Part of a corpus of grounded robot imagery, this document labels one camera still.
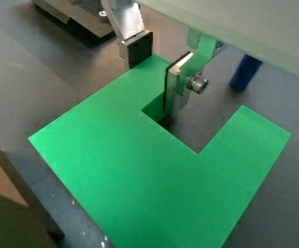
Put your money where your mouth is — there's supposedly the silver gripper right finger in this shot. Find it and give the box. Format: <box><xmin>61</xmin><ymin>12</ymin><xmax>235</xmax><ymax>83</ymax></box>
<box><xmin>163</xmin><ymin>51</ymin><xmax>209</xmax><ymax>117</ymax></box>

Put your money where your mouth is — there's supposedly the green U-shaped block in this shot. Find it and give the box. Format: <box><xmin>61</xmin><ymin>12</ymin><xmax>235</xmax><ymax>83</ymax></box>
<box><xmin>27</xmin><ymin>29</ymin><xmax>293</xmax><ymax>248</ymax></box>

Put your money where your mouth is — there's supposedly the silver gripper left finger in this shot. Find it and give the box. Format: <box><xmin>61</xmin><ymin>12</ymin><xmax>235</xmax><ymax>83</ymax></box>
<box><xmin>102</xmin><ymin>0</ymin><xmax>153</xmax><ymax>69</ymax></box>

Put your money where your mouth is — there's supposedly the blue peg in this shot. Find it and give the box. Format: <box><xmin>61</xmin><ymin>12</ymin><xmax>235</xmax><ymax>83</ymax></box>
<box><xmin>230</xmin><ymin>55</ymin><xmax>263</xmax><ymax>92</ymax></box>

